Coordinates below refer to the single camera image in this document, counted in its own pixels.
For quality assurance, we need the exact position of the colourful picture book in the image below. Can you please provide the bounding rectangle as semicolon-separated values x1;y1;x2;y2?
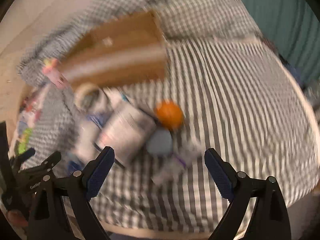
8;85;50;158

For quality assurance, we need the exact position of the clear plastic water bottle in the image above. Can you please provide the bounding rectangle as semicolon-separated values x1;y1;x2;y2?
73;114;104;163

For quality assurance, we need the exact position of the teal curtain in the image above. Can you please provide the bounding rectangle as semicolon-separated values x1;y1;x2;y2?
242;0;319;85

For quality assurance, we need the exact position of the white tape roll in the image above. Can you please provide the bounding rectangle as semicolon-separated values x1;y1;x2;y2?
74;83;108;114

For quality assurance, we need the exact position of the white blue snack bag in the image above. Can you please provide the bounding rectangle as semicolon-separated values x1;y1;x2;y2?
95;101;156;167

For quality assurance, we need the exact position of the person's left hand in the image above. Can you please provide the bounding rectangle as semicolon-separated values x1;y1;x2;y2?
7;210;28;228

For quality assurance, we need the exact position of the brown cardboard box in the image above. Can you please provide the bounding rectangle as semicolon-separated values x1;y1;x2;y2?
58;10;167;88

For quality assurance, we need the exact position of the grey checkered duvet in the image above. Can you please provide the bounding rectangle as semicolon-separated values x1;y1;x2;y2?
16;0;259;86

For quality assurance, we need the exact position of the small purple white packet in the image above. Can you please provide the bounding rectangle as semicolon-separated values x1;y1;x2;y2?
151;151;199;186

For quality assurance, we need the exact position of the pink toddler sippy cup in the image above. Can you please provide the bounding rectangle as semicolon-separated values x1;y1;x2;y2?
42;58;68;89

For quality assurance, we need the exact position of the checkered bed sheet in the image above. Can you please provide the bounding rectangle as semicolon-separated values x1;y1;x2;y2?
15;37;320;233

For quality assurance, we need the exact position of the orange ball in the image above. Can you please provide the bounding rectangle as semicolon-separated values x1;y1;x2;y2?
155;100;184;131

